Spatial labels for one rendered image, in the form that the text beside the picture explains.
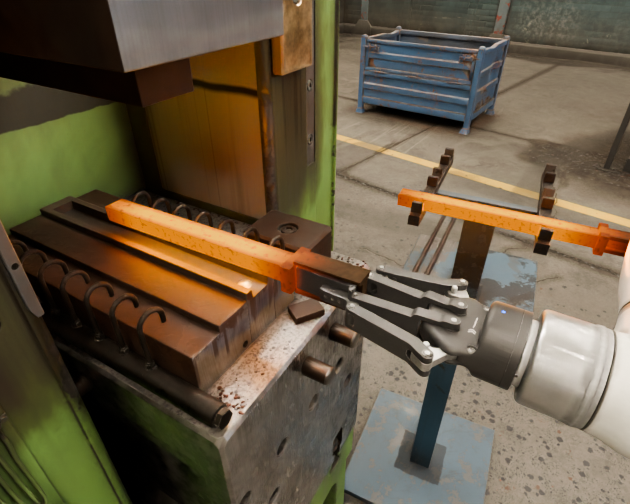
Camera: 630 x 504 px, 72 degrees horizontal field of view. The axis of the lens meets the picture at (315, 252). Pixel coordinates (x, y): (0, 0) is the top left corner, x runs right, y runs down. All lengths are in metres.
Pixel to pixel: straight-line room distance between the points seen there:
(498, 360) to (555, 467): 1.31
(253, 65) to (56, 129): 0.37
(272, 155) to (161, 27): 0.42
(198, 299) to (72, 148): 0.46
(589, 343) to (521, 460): 1.28
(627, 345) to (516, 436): 1.31
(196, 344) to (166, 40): 0.31
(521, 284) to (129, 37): 0.96
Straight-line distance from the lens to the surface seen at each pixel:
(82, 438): 0.67
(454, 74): 4.24
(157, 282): 0.59
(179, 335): 0.53
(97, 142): 0.94
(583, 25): 8.14
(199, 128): 0.84
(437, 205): 0.80
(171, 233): 0.60
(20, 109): 0.86
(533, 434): 1.75
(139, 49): 0.36
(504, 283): 1.10
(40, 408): 0.60
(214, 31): 0.41
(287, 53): 0.72
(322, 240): 0.67
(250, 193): 0.81
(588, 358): 0.41
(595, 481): 1.74
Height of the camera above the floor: 1.34
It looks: 35 degrees down
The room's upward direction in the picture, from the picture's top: straight up
